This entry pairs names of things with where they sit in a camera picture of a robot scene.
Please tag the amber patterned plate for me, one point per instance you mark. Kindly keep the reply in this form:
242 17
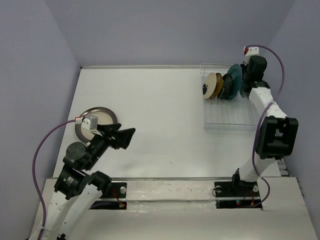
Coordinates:
219 84

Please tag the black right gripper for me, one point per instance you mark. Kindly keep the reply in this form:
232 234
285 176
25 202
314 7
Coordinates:
246 68

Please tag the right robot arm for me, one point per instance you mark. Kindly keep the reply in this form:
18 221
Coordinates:
275 133

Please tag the light green flower plate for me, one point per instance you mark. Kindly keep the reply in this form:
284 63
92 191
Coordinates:
242 89

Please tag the clear wire dish rack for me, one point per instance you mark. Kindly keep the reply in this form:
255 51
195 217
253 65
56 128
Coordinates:
237 115

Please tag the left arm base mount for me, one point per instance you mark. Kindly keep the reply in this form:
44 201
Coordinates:
115 199

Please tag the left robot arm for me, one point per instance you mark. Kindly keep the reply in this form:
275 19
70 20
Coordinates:
75 191

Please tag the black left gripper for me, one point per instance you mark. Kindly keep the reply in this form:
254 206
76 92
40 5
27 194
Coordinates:
123 136

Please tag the teal scalloped plate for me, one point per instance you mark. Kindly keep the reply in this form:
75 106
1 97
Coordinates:
236 73

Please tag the black round plate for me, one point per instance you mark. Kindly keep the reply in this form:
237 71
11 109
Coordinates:
226 86

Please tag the grey brown rimmed plate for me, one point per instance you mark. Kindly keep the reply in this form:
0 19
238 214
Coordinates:
105 117

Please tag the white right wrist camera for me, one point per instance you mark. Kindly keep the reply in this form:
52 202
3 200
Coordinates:
250 51

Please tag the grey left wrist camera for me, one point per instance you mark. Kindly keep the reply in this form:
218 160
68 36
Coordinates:
87 122

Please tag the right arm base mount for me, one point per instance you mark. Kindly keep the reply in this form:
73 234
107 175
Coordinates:
228 196

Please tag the cream plate with black spot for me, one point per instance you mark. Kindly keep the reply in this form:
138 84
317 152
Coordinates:
209 85

